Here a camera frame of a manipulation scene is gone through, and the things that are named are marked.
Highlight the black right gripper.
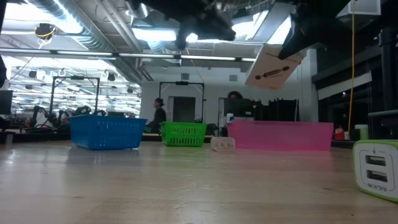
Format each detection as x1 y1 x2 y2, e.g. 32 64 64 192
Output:
278 0 352 60

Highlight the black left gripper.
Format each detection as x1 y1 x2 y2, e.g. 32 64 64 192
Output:
129 0 237 50

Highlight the white product box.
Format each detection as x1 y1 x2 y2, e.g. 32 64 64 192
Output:
244 43 307 91

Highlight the small white adapter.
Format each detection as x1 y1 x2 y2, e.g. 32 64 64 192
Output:
210 136 236 152

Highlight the pink-red translucent plastic bin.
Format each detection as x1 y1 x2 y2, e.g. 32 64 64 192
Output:
226 120 335 152

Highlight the person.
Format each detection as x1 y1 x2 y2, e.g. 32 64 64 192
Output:
151 97 167 133
226 90 244 100

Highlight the black panel stack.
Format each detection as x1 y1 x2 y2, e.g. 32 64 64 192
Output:
267 98 300 122

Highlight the white ceiling panel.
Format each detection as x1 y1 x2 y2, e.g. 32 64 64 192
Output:
336 0 382 19

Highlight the long ceiling light strip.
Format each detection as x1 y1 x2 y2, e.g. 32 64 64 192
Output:
0 47 257 63

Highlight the black monitor back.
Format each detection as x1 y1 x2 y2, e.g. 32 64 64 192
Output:
223 98 262 122

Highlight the black monitor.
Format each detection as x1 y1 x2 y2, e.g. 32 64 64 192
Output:
0 90 14 115
223 98 262 122

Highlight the dark grey door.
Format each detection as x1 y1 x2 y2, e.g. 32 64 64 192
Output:
172 96 197 123

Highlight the green plastic basket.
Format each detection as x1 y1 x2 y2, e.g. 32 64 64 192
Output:
160 121 208 147

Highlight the grey horizontal bar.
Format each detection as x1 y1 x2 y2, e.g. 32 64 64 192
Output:
368 109 398 118

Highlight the green white cylinder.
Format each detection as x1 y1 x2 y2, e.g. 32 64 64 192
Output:
354 124 369 141

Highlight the green white USB charger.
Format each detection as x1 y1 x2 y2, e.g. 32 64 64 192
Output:
352 139 398 203

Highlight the blue plastic basket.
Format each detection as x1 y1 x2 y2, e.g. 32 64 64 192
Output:
68 114 148 151

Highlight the dark background table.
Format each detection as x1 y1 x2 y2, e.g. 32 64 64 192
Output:
0 127 72 144

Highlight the yellow cable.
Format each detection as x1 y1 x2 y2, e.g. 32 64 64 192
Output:
347 0 356 133

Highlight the black gantry frame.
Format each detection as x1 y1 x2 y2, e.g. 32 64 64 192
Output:
49 75 101 116
157 81 205 123

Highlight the black stand post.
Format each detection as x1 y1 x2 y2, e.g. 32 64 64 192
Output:
378 26 398 111

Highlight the silver spiral air duct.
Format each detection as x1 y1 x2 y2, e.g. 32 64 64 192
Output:
30 0 118 53

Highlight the yellow cable reel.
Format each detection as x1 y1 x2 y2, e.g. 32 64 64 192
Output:
34 22 57 41

